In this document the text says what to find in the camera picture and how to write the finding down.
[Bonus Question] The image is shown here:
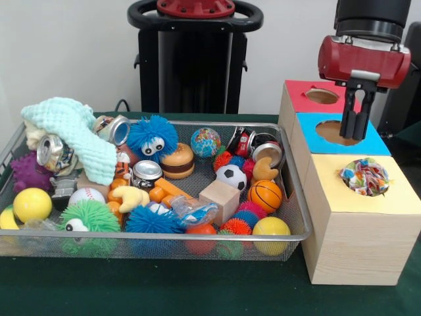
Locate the cream knitted cloth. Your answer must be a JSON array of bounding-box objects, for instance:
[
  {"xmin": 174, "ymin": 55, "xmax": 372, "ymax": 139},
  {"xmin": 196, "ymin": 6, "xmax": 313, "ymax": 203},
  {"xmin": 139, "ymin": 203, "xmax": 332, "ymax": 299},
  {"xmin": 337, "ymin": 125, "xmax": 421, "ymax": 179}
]
[{"xmin": 25, "ymin": 122, "xmax": 48, "ymax": 152}]

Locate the small soccer ball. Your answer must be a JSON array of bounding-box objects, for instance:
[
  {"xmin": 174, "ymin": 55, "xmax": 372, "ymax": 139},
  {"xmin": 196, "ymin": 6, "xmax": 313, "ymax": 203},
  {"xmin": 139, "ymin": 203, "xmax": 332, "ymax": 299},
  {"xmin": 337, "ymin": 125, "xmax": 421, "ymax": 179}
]
[{"xmin": 216, "ymin": 164, "xmax": 249, "ymax": 192}]

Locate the blue spiky rubber ball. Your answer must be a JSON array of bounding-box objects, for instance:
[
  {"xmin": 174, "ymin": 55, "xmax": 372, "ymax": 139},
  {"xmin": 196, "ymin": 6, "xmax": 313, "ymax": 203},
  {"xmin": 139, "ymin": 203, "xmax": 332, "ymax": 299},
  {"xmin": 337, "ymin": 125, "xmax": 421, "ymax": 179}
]
[{"xmin": 127, "ymin": 115, "xmax": 180, "ymax": 164}]

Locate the mint green cloth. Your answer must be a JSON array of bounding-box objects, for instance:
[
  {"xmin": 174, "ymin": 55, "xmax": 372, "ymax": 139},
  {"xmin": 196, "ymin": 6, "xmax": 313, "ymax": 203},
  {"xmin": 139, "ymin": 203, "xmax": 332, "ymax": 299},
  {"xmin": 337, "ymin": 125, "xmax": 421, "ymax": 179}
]
[{"xmin": 21, "ymin": 97, "xmax": 119, "ymax": 186}]

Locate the small basketball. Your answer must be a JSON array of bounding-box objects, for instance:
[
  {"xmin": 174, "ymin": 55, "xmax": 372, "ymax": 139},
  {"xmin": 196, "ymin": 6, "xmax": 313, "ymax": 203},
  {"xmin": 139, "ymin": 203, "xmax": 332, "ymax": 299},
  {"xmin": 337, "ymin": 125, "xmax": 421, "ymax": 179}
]
[{"xmin": 249, "ymin": 179, "xmax": 284, "ymax": 213}]

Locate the orange ball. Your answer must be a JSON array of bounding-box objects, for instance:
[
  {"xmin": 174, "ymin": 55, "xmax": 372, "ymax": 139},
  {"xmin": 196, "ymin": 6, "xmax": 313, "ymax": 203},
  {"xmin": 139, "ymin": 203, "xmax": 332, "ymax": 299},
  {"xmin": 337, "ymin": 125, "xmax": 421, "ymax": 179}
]
[{"xmin": 186, "ymin": 223, "xmax": 218, "ymax": 254}]

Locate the toy hamburger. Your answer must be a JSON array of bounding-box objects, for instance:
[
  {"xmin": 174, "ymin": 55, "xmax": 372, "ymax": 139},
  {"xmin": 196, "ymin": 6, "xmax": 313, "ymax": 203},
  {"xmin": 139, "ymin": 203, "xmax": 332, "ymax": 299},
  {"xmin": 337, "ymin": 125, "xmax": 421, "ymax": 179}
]
[{"xmin": 161, "ymin": 143, "xmax": 196, "ymax": 180}]

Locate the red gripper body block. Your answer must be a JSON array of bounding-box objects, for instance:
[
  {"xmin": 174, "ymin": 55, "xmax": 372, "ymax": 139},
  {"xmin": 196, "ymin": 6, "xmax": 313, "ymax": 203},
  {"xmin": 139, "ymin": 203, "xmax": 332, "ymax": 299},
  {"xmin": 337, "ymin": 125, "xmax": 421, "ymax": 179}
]
[{"xmin": 318, "ymin": 35, "xmax": 412, "ymax": 90}]

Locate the multicolour patterned cloth toy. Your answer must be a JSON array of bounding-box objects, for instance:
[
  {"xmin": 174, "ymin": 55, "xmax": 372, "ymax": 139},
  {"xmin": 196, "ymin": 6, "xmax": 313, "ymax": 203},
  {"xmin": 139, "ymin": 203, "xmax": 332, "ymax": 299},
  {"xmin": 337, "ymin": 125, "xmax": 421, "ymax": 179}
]
[{"xmin": 340, "ymin": 157, "xmax": 390, "ymax": 197}]

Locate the globe print ball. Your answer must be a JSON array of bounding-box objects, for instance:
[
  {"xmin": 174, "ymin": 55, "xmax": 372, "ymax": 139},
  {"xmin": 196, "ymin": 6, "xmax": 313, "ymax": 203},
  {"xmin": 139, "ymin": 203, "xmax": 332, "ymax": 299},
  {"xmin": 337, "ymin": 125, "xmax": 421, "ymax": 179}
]
[{"xmin": 191, "ymin": 127, "xmax": 222, "ymax": 158}]

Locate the small baseball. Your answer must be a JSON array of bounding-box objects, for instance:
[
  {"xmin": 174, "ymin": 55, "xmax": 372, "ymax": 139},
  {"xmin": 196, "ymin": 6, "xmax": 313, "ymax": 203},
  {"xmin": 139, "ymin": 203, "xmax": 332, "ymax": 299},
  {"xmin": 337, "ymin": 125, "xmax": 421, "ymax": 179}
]
[{"xmin": 68, "ymin": 188, "xmax": 106, "ymax": 206}]

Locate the purple spiky toy with eyes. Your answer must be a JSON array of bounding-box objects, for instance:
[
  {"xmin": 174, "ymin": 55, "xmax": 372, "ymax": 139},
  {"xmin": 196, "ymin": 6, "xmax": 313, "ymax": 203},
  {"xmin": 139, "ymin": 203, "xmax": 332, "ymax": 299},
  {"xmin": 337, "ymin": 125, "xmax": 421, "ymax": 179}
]
[{"xmin": 10, "ymin": 153, "xmax": 53, "ymax": 193}]

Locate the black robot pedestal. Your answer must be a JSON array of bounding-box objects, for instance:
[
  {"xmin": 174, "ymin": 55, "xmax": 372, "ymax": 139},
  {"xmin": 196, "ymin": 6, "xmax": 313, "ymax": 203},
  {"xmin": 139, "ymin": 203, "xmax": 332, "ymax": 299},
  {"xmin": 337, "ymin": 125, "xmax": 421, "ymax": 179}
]
[{"xmin": 128, "ymin": 0, "xmax": 264, "ymax": 114}]

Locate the wooden box with three holes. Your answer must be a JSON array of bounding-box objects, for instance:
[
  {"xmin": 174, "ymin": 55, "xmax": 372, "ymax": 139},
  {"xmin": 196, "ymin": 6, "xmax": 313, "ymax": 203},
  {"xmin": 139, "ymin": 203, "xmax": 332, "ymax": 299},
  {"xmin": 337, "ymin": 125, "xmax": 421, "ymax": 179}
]
[{"xmin": 278, "ymin": 80, "xmax": 421, "ymax": 286}]

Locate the green fuzzy toy with eyes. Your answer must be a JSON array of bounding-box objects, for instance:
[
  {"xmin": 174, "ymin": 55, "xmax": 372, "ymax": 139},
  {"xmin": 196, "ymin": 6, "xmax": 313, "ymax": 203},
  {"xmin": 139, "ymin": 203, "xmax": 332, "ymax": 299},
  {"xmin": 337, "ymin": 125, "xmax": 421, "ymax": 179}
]
[{"xmin": 58, "ymin": 199, "xmax": 121, "ymax": 257}]

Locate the plain wooden block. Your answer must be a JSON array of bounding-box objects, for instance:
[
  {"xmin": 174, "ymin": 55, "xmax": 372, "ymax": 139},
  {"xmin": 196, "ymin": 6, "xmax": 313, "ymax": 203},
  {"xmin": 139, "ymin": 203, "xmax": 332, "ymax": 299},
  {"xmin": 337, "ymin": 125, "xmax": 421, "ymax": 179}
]
[{"xmin": 199, "ymin": 180, "xmax": 241, "ymax": 226}]

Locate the dark green table cloth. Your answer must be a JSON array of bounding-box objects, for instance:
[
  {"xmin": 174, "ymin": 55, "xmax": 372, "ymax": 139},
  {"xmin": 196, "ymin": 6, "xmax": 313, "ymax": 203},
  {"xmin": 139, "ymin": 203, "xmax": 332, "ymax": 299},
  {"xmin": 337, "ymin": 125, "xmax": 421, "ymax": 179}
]
[{"xmin": 0, "ymin": 111, "xmax": 421, "ymax": 316}]

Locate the shallow clear mesh bin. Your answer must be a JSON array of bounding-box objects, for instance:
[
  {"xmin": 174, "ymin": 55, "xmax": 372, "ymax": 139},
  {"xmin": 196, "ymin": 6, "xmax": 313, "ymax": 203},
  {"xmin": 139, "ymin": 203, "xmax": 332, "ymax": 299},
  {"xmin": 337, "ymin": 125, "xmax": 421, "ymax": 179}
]
[{"xmin": 0, "ymin": 117, "xmax": 314, "ymax": 263}]

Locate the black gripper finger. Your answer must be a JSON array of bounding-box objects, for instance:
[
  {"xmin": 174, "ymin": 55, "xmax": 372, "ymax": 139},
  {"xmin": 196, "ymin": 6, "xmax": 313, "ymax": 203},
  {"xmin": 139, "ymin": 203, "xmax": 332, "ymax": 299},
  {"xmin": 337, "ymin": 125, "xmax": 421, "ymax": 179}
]
[
  {"xmin": 354, "ymin": 90, "xmax": 377, "ymax": 141},
  {"xmin": 339, "ymin": 84, "xmax": 359, "ymax": 139}
]

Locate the yellow ball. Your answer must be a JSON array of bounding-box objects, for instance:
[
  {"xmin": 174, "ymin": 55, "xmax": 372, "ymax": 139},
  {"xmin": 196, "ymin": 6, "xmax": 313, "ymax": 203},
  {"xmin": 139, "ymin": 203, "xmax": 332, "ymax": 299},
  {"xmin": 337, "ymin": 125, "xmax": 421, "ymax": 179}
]
[
  {"xmin": 13, "ymin": 188, "xmax": 53, "ymax": 223},
  {"xmin": 253, "ymin": 217, "xmax": 291, "ymax": 256}
]

